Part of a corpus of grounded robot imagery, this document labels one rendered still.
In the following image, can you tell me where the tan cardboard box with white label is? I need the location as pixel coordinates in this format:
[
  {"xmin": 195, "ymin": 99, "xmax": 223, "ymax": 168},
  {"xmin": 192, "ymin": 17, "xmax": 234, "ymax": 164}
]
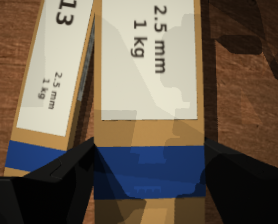
[{"xmin": 93, "ymin": 0, "xmax": 206, "ymax": 224}]

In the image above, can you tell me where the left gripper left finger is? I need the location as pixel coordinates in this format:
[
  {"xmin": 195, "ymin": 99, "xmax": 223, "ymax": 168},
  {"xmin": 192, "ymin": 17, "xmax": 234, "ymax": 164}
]
[{"xmin": 0, "ymin": 137, "xmax": 95, "ymax": 224}]

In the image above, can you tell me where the white welding electrode pack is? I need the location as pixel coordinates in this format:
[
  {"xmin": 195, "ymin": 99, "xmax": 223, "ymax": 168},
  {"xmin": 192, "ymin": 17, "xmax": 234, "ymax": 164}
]
[{"xmin": 4, "ymin": 0, "xmax": 95, "ymax": 177}]

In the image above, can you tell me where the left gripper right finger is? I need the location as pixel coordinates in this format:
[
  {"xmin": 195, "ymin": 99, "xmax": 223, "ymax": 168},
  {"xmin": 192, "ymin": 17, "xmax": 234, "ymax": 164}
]
[{"xmin": 204, "ymin": 137, "xmax": 278, "ymax": 224}]

